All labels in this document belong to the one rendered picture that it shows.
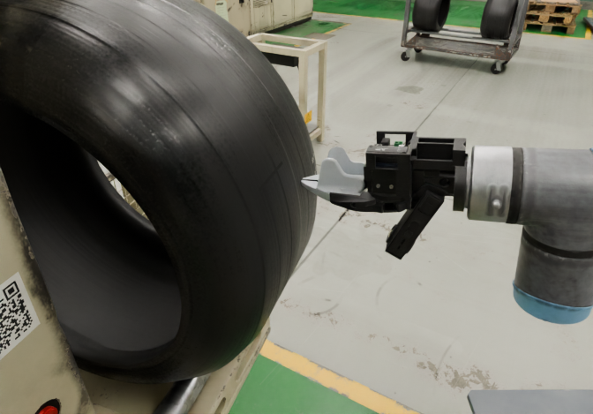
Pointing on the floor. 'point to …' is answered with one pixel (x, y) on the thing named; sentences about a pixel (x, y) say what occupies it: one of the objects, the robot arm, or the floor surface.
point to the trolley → (506, 14)
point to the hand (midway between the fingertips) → (311, 186)
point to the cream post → (12, 367)
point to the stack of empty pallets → (552, 12)
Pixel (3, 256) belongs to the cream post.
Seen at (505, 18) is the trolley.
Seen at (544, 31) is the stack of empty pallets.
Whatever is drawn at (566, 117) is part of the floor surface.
